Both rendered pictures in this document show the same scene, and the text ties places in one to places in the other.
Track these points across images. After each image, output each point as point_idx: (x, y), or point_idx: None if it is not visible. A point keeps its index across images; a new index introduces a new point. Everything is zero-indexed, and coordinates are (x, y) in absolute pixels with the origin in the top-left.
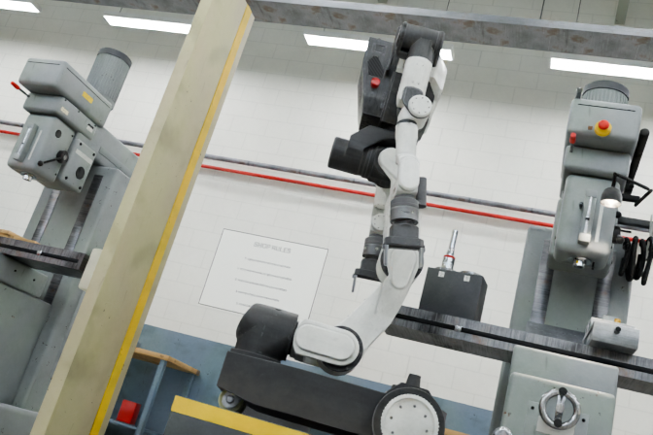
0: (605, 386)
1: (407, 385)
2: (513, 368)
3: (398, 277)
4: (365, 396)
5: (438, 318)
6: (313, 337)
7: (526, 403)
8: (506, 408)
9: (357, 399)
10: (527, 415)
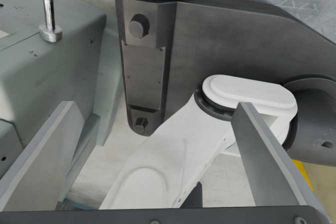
0: None
1: (150, 1)
2: (0, 131)
3: (145, 194)
4: (200, 2)
5: None
6: (270, 92)
7: (2, 52)
8: (30, 56)
9: (209, 2)
10: (9, 44)
